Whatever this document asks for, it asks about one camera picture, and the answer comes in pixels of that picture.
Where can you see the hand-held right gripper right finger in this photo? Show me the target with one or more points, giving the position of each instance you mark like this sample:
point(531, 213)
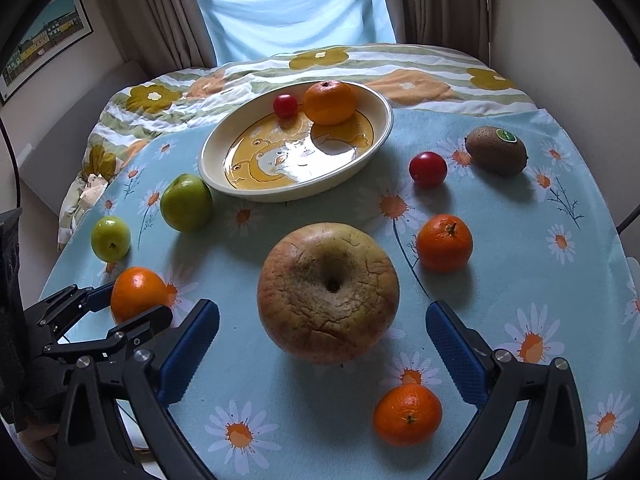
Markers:
point(455, 355)

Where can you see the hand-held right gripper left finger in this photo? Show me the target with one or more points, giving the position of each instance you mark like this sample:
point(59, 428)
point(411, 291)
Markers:
point(192, 352)

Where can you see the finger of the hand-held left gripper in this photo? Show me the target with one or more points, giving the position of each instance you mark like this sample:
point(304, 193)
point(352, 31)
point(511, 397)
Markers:
point(75, 302)
point(140, 322)

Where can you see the orange tangerine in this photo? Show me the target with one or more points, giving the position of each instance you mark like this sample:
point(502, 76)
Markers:
point(444, 242)
point(137, 291)
point(407, 415)

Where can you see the small green apple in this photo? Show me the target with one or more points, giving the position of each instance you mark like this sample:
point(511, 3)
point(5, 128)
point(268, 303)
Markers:
point(110, 238)

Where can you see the large green apple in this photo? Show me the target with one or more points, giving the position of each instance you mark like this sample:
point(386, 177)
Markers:
point(186, 202)

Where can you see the large wrinkled apple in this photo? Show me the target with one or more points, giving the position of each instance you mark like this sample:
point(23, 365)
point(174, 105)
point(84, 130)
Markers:
point(327, 292)

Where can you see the cream and yellow oval dish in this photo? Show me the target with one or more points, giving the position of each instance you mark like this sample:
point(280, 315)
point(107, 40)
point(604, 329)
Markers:
point(260, 160)

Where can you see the brown kiwi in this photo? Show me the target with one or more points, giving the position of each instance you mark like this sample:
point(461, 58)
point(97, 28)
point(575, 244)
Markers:
point(495, 154)

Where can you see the person's left hand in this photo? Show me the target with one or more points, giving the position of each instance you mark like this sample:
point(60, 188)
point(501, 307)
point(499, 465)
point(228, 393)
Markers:
point(37, 437)

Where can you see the blue daisy print cloth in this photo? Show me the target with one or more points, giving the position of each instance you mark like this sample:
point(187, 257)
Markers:
point(280, 410)

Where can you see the small red cherry tomato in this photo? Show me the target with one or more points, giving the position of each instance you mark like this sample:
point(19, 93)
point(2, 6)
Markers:
point(285, 105)

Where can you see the large orange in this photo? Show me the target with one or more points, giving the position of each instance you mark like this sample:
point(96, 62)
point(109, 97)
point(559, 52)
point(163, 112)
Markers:
point(330, 102)

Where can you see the striped floral blanket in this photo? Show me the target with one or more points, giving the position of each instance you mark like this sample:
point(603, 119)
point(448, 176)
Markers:
point(425, 67)

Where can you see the beige curtain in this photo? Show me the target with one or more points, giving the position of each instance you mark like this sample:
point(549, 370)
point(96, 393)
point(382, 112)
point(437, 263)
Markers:
point(150, 10)
point(440, 0)

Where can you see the light blue window cloth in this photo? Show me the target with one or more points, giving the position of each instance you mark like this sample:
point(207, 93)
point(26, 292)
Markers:
point(290, 15)

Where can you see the framed wall picture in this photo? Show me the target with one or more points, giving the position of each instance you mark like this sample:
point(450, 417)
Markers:
point(45, 40)

